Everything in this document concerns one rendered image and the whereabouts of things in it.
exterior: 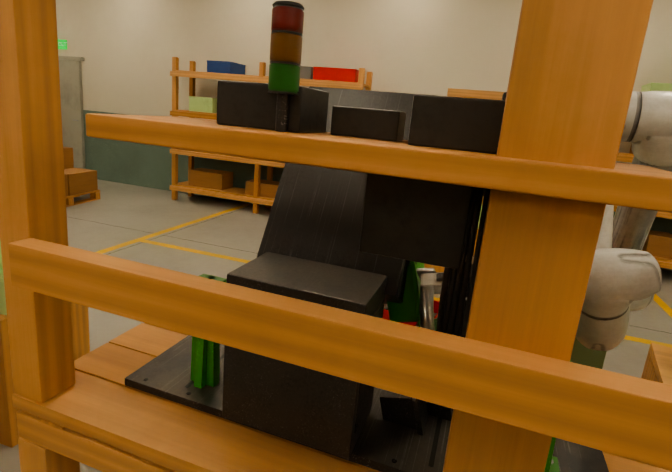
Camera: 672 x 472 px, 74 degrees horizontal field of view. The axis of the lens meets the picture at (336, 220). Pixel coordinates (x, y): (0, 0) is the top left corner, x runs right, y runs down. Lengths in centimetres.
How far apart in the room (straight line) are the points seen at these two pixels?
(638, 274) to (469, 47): 585
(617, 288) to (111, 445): 107
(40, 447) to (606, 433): 117
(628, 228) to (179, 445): 134
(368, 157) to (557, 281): 30
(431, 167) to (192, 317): 47
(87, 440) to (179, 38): 747
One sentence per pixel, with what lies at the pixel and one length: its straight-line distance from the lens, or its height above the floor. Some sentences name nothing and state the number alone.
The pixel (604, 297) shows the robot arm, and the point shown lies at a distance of 100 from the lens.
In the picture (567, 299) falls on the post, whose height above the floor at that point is 136.
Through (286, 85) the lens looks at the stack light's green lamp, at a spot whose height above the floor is 161.
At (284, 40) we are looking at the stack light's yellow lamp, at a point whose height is 168.
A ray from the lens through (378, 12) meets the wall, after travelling 694.
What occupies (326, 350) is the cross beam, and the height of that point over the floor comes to 123.
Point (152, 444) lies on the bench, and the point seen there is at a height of 88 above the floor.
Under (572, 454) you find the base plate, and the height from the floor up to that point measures 90.
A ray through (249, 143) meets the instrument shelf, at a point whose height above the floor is 152.
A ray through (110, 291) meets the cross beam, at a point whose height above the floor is 123.
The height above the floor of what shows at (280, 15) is 171.
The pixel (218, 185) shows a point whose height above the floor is 33.
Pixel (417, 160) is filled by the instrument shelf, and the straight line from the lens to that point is 61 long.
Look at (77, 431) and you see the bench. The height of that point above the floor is 85.
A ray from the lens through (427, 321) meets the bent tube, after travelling 100.
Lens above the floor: 158
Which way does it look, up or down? 13 degrees down
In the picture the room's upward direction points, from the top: 5 degrees clockwise
